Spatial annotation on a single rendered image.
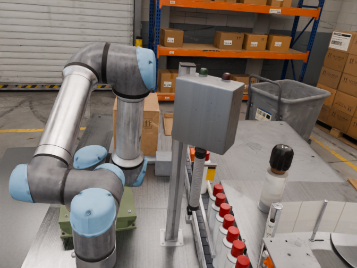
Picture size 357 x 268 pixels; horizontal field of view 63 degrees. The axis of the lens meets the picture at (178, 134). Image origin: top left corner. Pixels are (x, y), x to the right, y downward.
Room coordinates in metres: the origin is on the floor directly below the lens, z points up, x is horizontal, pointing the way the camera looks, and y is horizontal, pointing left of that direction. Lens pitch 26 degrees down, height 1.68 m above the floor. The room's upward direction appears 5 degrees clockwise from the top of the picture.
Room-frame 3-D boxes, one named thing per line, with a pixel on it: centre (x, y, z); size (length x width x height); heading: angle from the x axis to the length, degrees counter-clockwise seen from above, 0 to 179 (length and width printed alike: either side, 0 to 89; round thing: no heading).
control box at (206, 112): (0.79, -0.08, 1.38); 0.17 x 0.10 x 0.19; 62
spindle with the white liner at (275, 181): (1.02, -0.41, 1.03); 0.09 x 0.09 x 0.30
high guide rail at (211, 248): (1.19, -0.07, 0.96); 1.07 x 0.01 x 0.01; 7
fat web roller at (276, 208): (0.80, -0.35, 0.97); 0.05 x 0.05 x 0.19
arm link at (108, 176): (0.50, 0.16, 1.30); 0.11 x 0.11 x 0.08; 4
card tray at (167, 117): (1.90, -0.02, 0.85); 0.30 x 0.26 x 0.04; 7
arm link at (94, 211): (0.40, 0.14, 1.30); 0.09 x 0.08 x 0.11; 4
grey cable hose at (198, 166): (0.74, -0.07, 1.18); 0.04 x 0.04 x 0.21
